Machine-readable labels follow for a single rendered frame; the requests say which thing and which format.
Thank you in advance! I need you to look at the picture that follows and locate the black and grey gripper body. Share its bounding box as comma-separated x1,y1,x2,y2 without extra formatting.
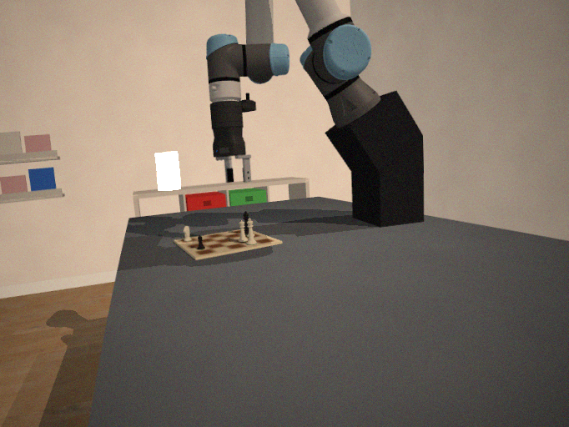
209,81,256,157

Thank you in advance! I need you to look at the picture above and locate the brown and cream chessboard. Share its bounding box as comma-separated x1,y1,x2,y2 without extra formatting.
174,229,282,260

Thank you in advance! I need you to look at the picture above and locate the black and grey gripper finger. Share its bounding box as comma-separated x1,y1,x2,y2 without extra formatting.
235,154,251,183
215,157,234,183

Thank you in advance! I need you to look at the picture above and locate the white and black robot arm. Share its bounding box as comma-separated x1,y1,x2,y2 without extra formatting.
206,0,380,128

